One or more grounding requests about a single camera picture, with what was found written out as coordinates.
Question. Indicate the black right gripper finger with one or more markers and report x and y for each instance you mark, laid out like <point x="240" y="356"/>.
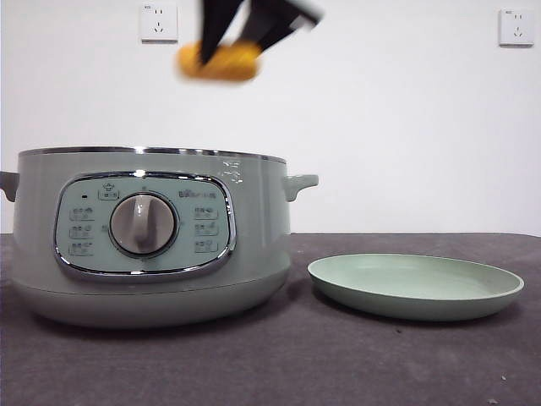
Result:
<point x="291" y="14"/>
<point x="215" y="25"/>

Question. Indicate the yellow corn cob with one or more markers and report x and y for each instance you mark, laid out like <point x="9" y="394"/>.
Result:
<point x="230" y="63"/>

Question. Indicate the pale green electric steamer pot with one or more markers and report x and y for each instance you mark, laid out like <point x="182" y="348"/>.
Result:
<point x="253" y="220"/>

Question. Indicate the pale green round plate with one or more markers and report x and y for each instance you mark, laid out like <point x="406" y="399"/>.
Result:
<point x="416" y="283"/>

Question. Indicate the grey round dial knob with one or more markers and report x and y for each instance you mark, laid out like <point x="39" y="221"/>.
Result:
<point x="143" y="224"/>

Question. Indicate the white wall power outlet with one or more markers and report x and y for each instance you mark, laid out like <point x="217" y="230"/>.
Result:
<point x="159" y="24"/>
<point x="516" y="28"/>

